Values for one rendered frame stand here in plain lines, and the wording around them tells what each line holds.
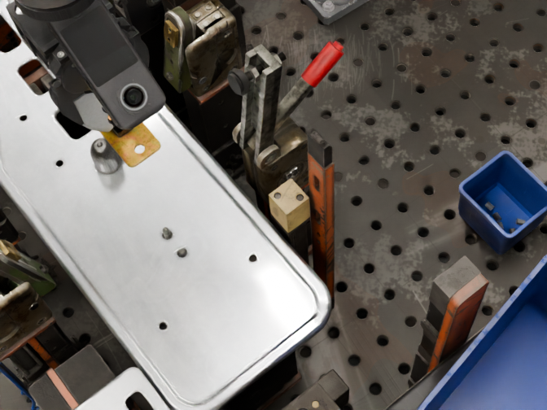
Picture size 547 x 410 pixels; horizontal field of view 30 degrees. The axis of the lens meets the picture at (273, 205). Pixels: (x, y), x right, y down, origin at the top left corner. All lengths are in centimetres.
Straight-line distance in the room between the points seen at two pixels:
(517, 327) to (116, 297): 45
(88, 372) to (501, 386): 46
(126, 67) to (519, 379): 55
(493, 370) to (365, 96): 65
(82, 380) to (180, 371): 12
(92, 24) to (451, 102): 90
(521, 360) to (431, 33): 73
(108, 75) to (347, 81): 86
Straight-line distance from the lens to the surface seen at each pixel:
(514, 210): 155
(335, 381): 113
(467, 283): 96
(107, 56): 82
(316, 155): 104
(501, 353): 112
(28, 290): 117
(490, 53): 168
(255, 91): 110
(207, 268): 118
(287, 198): 113
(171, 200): 122
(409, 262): 150
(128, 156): 97
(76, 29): 82
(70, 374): 119
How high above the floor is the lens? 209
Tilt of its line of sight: 65 degrees down
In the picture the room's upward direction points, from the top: 7 degrees counter-clockwise
